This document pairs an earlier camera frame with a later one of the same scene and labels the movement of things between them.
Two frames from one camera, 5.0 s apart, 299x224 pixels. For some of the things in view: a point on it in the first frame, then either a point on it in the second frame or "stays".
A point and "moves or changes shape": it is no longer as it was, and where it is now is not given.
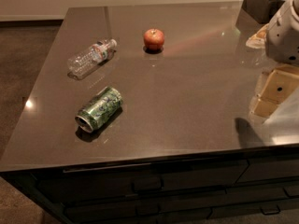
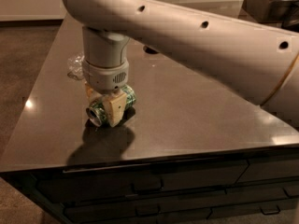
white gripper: [282, 36] to [106, 77]
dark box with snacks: [263, 3] stays
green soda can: [102, 107] moves or changes shape
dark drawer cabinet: [259, 186] stays
